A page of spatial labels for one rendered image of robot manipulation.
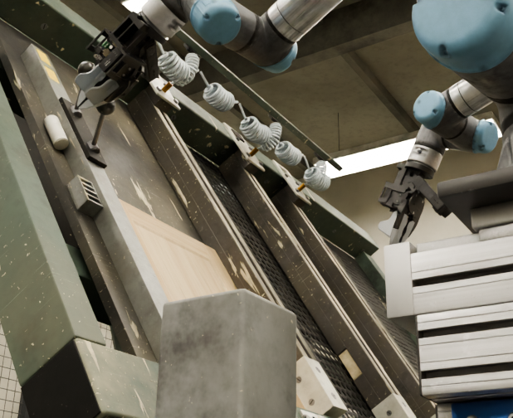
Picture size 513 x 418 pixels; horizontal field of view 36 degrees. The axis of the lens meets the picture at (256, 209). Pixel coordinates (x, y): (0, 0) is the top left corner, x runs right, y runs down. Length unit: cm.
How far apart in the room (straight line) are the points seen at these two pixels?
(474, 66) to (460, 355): 31
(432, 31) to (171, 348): 46
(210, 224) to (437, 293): 103
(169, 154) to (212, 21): 78
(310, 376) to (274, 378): 69
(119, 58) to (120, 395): 65
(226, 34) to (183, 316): 57
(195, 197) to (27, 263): 83
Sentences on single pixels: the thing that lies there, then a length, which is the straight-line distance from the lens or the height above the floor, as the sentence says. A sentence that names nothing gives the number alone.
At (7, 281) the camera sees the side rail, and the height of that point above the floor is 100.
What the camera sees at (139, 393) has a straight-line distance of 106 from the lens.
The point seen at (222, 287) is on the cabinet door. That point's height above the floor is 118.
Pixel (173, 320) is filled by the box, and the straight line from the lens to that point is 93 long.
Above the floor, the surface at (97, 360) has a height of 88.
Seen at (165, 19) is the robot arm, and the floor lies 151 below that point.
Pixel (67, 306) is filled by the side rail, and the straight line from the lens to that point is 107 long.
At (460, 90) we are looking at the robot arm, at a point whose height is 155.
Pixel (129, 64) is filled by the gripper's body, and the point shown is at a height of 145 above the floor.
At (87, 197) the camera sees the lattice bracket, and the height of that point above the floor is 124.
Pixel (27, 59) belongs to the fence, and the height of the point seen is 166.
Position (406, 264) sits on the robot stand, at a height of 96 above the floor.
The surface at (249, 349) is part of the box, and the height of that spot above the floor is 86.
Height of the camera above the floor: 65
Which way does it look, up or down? 24 degrees up
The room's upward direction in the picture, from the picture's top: 1 degrees clockwise
